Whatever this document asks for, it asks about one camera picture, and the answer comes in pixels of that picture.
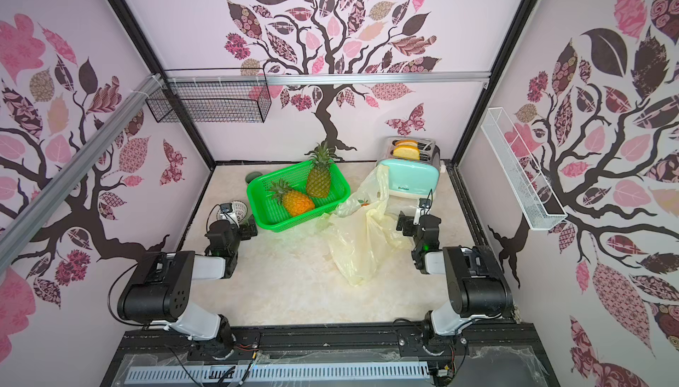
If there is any white slotted cable duct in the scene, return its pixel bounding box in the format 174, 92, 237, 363
122, 362, 430, 386

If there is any black wire basket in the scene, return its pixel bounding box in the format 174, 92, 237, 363
146, 69, 272, 123

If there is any bread slice in toaster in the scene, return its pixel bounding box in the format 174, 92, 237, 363
393, 145, 420, 162

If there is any green-yellow pineapple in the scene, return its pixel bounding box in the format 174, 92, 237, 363
306, 142, 336, 199

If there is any mint green toaster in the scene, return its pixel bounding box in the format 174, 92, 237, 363
378, 137, 441, 199

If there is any orange pineapple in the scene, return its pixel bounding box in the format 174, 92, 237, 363
269, 179, 316, 217

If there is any yellow translucent plastic bag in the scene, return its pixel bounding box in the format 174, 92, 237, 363
318, 164, 413, 286

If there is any back aluminium rail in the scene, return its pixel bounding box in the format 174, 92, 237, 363
168, 71, 491, 86

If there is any patterned white bowl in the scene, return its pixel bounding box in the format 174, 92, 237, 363
217, 201, 248, 225

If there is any green ceramic cup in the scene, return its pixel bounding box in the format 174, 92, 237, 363
245, 171, 263, 185

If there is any white wire shelf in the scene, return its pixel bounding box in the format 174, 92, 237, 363
481, 108, 567, 231

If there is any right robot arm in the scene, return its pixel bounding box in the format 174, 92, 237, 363
396, 213, 512, 347

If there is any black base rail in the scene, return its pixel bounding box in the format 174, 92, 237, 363
103, 318, 558, 386

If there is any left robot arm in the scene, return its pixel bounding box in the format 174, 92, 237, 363
117, 217, 258, 359

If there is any green plastic basket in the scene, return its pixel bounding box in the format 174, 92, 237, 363
247, 161, 350, 232

